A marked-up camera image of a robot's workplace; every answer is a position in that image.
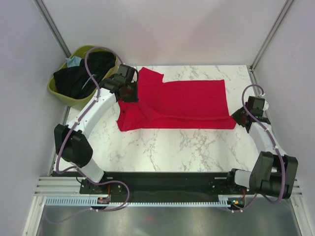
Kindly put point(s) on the black t shirt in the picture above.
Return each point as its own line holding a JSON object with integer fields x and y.
{"x": 75, "y": 82}

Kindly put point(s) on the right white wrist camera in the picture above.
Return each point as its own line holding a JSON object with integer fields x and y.
{"x": 266, "y": 106}

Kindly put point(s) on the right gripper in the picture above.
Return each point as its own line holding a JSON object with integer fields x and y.
{"x": 236, "y": 117}

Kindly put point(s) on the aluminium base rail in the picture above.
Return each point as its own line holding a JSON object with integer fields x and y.
{"x": 59, "y": 185}

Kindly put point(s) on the left aluminium frame post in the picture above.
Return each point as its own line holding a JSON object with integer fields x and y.
{"x": 43, "y": 9}

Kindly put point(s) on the red t shirt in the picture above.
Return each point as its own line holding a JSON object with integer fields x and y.
{"x": 199, "y": 104}

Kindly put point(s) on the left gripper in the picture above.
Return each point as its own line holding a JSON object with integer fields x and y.
{"x": 134, "y": 98}

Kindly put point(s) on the white slotted cable duct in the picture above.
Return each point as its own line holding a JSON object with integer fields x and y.
{"x": 98, "y": 202}

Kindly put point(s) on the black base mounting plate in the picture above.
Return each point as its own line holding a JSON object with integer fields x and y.
{"x": 163, "y": 196}

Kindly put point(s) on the light blue t shirt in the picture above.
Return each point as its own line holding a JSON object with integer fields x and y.
{"x": 73, "y": 62}

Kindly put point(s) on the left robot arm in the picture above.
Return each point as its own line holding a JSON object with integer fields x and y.
{"x": 71, "y": 140}

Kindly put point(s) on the right aluminium frame post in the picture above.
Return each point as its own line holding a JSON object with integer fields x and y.
{"x": 272, "y": 32}

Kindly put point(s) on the aluminium frame post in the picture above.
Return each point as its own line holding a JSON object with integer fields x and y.
{"x": 43, "y": 9}
{"x": 272, "y": 32}

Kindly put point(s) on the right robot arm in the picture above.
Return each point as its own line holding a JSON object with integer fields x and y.
{"x": 274, "y": 172}

